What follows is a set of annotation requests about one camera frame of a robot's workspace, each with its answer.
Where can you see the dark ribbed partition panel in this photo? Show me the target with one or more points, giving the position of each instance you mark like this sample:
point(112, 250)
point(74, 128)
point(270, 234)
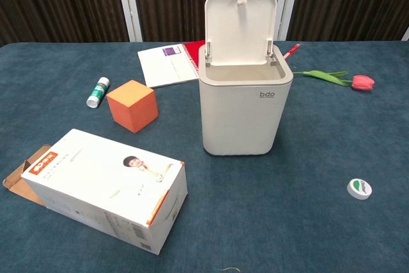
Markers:
point(351, 1)
point(172, 1)
point(57, 1)

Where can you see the small green-white object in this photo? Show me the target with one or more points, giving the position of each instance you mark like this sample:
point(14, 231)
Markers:
point(359, 188)

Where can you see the orange yellow cube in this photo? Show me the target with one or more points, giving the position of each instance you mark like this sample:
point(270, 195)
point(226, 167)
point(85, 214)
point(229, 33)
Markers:
point(132, 106)

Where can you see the white orange cardboard box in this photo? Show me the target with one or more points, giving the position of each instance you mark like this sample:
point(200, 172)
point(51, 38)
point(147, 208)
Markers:
point(96, 183)

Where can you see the white open plastic box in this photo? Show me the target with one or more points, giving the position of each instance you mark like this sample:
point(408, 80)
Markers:
point(243, 119)

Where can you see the white green glue stick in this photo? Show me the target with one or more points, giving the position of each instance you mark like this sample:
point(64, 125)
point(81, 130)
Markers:
point(97, 93)

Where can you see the pink artificial tulip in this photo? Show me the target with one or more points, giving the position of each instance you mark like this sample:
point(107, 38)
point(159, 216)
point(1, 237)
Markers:
point(362, 82)

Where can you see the red and white spiral notebook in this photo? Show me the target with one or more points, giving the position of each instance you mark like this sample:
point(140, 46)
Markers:
point(166, 68)

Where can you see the red pen in wrapper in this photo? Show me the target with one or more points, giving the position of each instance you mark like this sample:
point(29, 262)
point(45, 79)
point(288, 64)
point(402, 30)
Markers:
point(292, 51)

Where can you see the blue felt table mat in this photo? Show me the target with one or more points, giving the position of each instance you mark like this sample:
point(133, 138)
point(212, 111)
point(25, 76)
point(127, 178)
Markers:
point(287, 222)

